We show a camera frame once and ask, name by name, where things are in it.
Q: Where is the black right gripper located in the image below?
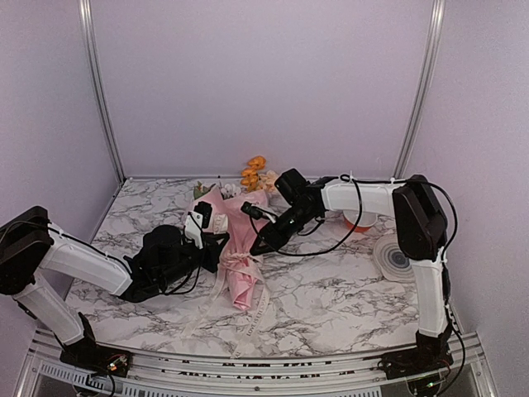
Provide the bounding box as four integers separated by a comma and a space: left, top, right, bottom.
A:
250, 203, 317, 256

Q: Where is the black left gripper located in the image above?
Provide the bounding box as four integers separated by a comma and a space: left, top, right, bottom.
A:
159, 232, 229, 288

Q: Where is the pink wrapping paper sheet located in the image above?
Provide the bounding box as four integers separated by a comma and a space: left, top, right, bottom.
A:
188, 187, 269, 311

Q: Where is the cream ribbon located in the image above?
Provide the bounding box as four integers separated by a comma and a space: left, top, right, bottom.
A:
177, 214, 274, 361

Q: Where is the peach flower long green stem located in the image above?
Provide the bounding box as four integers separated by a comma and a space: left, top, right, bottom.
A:
260, 170, 279, 193

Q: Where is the orange flower stem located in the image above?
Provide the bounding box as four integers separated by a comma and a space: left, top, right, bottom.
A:
241, 155, 267, 192

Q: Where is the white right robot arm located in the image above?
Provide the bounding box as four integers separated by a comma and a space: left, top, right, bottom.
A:
250, 169, 451, 371

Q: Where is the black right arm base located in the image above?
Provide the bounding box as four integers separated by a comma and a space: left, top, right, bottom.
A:
377, 327, 454, 380

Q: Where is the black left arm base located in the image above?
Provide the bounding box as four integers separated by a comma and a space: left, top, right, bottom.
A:
56, 313, 132, 377

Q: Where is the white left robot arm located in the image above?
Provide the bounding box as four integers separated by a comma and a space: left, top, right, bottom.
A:
1, 202, 230, 368

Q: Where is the orange bowl white inside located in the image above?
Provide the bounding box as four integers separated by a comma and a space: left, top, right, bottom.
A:
343, 210, 378, 233

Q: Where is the grey swirl ceramic plate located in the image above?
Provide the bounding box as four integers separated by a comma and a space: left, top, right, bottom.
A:
373, 234, 414, 284

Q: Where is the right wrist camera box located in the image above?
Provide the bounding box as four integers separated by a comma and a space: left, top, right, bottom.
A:
274, 168, 309, 206

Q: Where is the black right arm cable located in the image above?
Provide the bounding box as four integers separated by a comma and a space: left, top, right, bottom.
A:
241, 175, 459, 256

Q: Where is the aluminium front rail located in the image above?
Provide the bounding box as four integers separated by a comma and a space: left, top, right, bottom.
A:
14, 329, 498, 396

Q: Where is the aluminium frame left post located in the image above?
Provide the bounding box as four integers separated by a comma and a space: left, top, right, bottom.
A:
79, 0, 126, 184

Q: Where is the aluminium frame post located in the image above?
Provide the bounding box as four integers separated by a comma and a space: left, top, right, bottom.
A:
79, 0, 126, 184
393, 0, 446, 179

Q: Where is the aluminium frame right post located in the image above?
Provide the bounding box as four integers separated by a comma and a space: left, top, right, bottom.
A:
393, 0, 446, 179

